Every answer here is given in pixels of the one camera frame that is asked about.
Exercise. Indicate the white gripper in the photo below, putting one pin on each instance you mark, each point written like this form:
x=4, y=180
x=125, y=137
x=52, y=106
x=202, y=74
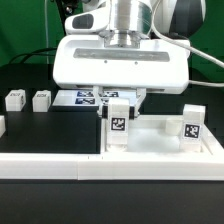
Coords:
x=102, y=50

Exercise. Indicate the white U-shaped obstacle fence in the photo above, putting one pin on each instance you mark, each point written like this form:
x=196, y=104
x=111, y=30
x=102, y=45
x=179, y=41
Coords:
x=111, y=166

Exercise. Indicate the white sheet with markers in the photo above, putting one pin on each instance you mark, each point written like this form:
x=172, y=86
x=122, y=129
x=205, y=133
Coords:
x=72, y=98

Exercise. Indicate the white square table top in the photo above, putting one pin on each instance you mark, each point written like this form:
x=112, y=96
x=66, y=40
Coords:
x=161, y=135

